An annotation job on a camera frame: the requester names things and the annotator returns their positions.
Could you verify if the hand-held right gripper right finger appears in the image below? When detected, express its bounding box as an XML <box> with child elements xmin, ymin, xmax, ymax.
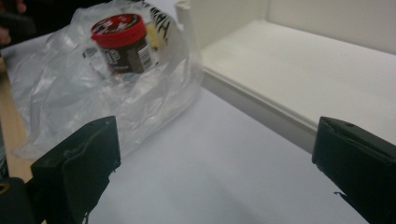
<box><xmin>311</xmin><ymin>116</ymin><xmax>396</xmax><ymax>224</ymax></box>

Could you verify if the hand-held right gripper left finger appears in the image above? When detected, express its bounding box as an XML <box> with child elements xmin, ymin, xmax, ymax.
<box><xmin>30</xmin><ymin>115</ymin><xmax>122</xmax><ymax>224</ymax></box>

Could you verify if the clear printed plastic bag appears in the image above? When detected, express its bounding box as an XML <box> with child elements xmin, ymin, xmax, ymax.
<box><xmin>8</xmin><ymin>0</ymin><xmax>205</xmax><ymax>161</ymax></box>

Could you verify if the red-lidded brown candy jar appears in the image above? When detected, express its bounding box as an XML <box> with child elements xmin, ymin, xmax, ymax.
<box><xmin>90</xmin><ymin>13</ymin><xmax>160</xmax><ymax>76</ymax></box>

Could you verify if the white plastic bin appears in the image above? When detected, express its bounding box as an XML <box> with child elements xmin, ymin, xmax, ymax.
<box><xmin>175</xmin><ymin>0</ymin><xmax>396</xmax><ymax>155</ymax></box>

